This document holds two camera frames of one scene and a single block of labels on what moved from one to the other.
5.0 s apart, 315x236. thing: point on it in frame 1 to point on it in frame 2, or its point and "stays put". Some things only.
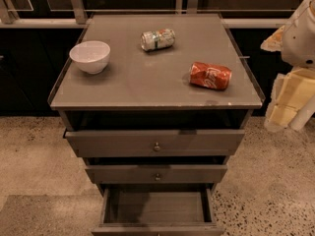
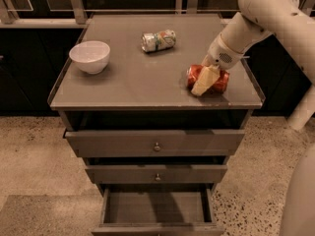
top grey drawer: [157, 144] stays put
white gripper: [300, 44] to [220, 54]
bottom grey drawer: [157, 211] stays put
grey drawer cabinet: [156, 105] stays put
